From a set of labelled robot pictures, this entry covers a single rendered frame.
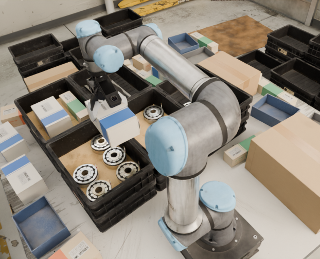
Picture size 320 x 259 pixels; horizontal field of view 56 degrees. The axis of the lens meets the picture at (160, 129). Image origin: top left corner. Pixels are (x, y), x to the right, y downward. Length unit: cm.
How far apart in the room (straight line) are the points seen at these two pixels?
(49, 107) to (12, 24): 295
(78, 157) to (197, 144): 89
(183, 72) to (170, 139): 23
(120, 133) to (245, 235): 58
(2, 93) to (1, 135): 182
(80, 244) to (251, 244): 63
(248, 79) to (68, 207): 113
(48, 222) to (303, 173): 106
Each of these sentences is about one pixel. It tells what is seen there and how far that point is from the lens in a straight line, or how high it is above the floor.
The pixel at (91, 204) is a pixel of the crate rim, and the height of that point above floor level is 93.
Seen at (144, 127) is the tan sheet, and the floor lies 83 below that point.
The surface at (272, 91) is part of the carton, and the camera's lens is 184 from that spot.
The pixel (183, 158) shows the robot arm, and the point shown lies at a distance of 60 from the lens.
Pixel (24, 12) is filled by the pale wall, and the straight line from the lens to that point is 443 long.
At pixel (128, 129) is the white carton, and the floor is 110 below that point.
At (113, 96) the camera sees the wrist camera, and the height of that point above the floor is 124.
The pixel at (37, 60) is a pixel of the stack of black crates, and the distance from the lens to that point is 278.
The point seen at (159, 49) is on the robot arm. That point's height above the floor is 144.
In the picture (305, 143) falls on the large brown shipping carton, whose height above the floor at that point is 90.
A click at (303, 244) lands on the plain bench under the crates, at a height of 70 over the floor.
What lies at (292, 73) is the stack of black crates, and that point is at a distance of 271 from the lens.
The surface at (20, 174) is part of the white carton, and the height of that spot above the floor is 79.
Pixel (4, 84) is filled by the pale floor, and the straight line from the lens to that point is 368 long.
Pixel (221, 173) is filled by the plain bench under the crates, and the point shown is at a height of 70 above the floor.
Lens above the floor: 187
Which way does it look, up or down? 46 degrees down
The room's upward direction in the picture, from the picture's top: 5 degrees counter-clockwise
